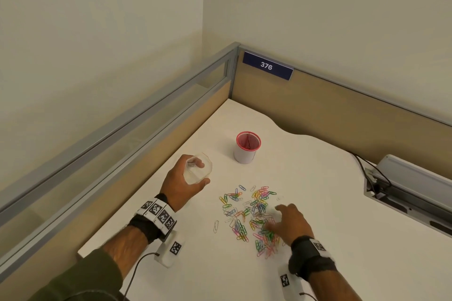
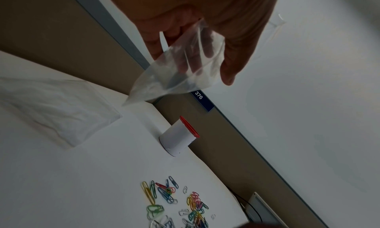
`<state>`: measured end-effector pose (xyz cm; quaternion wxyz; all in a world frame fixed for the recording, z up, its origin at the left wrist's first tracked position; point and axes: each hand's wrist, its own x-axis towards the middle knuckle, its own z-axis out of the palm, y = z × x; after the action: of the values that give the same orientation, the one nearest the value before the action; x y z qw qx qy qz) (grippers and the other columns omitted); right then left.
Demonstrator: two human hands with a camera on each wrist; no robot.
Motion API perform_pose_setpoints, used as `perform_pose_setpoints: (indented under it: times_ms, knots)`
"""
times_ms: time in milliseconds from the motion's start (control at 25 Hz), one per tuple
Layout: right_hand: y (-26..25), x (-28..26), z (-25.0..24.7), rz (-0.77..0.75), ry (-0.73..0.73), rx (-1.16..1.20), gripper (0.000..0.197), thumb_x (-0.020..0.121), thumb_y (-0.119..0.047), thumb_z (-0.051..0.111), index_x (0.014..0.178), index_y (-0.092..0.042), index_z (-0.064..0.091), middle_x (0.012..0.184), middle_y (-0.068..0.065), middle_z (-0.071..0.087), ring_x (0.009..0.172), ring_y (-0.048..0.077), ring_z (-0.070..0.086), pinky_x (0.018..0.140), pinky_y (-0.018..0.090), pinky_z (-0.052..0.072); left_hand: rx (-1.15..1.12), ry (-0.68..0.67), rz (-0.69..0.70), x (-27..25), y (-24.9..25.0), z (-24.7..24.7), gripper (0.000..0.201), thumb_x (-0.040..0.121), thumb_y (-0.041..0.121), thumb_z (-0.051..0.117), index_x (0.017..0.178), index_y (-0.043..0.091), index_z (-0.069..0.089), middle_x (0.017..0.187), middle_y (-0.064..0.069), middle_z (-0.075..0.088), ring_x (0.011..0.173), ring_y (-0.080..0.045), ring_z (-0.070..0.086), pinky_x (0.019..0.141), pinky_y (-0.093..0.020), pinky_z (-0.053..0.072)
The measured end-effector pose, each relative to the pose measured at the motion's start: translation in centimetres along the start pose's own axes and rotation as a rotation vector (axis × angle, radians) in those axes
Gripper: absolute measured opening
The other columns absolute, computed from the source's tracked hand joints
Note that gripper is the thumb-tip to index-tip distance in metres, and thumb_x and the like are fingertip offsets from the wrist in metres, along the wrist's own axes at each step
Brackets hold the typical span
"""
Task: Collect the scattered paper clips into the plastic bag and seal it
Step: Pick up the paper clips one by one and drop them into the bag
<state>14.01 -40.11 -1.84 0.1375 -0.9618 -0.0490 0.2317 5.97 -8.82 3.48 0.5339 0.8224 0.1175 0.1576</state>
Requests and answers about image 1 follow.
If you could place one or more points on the person's right hand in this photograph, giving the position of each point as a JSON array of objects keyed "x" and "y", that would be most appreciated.
[{"x": 295, "y": 226}]

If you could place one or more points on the person's left hand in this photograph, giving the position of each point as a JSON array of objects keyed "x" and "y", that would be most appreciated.
[{"x": 176, "y": 188}]

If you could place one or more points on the clear plastic cup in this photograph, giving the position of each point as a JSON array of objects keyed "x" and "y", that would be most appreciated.
[{"x": 201, "y": 172}]

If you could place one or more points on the pile of coloured paper clips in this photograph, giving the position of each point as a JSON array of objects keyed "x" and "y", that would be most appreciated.
[{"x": 259, "y": 202}]

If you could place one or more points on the person's left forearm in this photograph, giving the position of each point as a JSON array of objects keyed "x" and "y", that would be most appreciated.
[{"x": 123, "y": 251}]

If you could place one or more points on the person's right forearm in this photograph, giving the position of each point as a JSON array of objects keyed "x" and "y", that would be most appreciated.
[{"x": 332, "y": 286}]

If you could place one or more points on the left wristband with marker tags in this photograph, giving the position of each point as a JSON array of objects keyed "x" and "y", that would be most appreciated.
[{"x": 155, "y": 212}]

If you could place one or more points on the black right wristband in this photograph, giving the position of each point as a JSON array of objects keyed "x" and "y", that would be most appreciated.
[{"x": 310, "y": 258}]

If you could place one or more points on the white cup with red rim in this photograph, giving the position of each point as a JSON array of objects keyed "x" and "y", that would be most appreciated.
[{"x": 245, "y": 154}]

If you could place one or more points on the grey framed glass partition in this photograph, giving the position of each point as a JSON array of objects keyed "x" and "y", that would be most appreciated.
[{"x": 123, "y": 128}]

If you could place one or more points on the grey desk power box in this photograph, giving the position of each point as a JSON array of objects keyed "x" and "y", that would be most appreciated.
[{"x": 413, "y": 181}]

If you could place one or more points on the olive green sleeve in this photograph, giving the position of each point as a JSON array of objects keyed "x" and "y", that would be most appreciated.
[{"x": 81, "y": 276}]

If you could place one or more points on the beige partition panel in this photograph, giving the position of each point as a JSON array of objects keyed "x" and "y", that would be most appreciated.
[{"x": 335, "y": 103}]

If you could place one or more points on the blue number sign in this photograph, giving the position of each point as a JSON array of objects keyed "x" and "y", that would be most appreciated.
[{"x": 266, "y": 65}]

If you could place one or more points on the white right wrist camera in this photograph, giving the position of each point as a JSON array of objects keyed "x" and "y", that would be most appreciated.
[{"x": 289, "y": 283}]

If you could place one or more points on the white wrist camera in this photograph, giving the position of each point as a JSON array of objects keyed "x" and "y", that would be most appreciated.
[
  {"x": 289, "y": 283},
  {"x": 169, "y": 253}
]

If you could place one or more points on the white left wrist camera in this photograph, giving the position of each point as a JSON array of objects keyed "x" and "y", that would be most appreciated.
[{"x": 169, "y": 253}]

